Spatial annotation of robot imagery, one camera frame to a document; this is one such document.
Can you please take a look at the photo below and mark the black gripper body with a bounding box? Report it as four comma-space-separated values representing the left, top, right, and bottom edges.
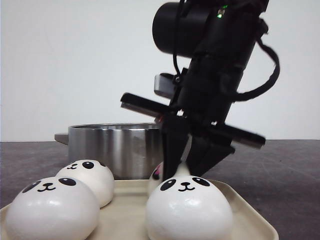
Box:
119, 67, 266, 150

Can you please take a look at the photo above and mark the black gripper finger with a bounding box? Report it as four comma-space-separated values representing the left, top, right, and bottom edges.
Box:
187, 136, 235, 175
160, 116, 190, 181

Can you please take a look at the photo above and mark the panda bun pink bow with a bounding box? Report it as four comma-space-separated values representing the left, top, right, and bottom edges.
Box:
147, 162, 164, 196

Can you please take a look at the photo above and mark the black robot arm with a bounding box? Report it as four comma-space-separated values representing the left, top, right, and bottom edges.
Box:
121, 0, 280, 180

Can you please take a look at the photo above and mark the stainless steel steamer pot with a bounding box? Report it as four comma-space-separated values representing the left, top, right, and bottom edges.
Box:
54, 123, 163, 180

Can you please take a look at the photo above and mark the dark grey table mat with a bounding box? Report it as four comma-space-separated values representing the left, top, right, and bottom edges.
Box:
0, 140, 320, 240

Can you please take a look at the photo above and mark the beige plastic tray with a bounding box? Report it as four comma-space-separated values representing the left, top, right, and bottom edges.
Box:
0, 179, 279, 240

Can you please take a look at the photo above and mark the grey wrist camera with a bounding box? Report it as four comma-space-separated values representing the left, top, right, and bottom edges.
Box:
154, 68, 188, 100

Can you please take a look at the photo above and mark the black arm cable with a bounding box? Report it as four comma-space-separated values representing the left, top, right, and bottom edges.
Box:
232, 37, 281, 101

